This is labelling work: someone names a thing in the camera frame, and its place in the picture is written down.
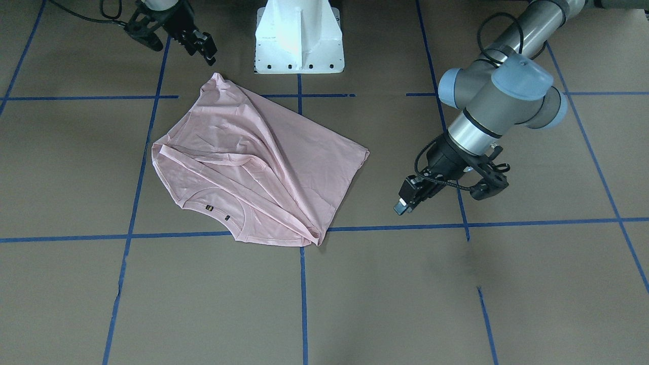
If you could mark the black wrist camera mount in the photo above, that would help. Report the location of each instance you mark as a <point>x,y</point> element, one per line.
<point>493,180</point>
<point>143,24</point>

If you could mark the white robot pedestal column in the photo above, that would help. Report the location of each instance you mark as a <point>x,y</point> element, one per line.
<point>298,37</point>

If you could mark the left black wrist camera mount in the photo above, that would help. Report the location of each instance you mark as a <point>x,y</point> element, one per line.
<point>493,180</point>

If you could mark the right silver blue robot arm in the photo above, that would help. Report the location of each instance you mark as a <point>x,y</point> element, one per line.
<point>164,5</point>

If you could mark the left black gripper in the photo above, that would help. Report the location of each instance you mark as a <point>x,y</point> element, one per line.
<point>447,157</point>

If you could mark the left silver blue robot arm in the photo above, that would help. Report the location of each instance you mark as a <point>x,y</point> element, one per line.
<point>502,88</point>

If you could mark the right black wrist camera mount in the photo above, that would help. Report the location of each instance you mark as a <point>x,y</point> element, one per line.
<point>143,24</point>

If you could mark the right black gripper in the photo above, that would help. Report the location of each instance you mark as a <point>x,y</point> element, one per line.
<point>175,20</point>

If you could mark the pink Snoopy t-shirt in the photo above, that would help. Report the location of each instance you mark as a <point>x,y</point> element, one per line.
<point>268,174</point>

